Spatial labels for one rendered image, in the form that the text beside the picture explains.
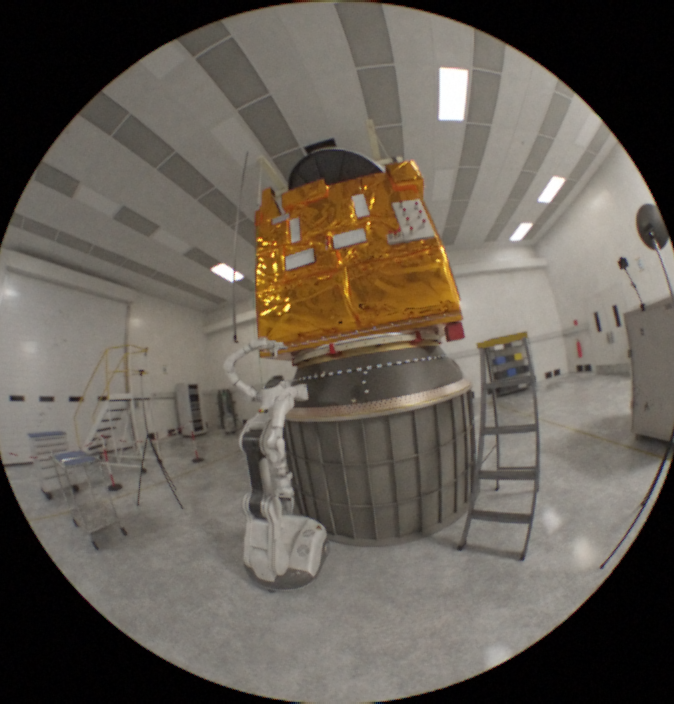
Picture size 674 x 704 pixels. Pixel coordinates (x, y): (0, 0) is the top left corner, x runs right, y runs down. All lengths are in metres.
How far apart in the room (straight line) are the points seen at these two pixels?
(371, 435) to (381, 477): 0.35
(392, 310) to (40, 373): 7.91
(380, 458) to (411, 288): 1.38
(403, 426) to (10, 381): 8.11
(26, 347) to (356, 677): 7.98
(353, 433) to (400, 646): 1.49
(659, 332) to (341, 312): 3.46
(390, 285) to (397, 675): 2.62
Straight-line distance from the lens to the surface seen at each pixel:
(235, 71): 3.94
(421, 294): 1.97
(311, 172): 3.56
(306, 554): 1.71
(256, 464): 1.46
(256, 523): 1.62
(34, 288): 8.20
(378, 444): 1.69
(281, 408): 1.29
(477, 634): 1.57
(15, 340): 7.83
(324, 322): 2.00
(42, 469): 4.58
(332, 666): 1.51
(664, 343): 3.19
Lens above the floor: 1.42
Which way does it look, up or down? 7 degrees up
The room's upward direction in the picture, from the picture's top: 8 degrees counter-clockwise
